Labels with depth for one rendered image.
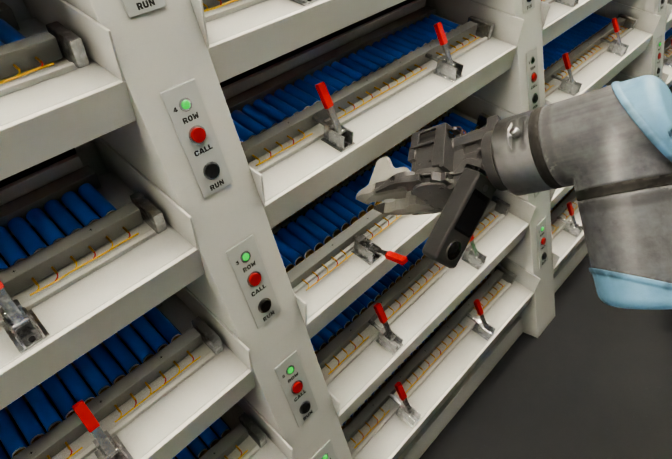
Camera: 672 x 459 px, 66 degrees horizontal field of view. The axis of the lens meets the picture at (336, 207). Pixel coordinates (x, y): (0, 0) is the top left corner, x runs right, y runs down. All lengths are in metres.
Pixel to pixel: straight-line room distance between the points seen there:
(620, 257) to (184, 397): 0.52
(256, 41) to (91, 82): 0.18
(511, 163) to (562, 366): 0.86
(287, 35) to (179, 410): 0.47
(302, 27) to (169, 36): 0.18
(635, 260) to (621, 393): 0.81
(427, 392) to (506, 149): 0.66
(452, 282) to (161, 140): 0.67
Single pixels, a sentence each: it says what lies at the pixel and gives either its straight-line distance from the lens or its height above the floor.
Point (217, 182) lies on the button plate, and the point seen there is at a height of 0.79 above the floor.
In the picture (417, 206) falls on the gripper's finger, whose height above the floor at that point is 0.66.
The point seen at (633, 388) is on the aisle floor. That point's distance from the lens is 1.35.
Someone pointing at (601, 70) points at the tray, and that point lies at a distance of 1.46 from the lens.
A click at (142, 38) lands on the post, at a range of 0.55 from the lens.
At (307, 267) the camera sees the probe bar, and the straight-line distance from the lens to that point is 0.78.
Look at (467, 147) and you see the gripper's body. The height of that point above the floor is 0.74.
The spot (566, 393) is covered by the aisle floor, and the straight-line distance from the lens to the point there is 1.32.
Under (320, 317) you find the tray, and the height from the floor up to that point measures 0.53.
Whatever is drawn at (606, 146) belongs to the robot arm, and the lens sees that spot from 0.55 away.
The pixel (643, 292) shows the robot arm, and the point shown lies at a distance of 0.55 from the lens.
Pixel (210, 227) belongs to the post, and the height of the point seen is 0.75.
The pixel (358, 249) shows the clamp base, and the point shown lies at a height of 0.56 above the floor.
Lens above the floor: 1.01
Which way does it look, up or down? 28 degrees down
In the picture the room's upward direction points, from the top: 15 degrees counter-clockwise
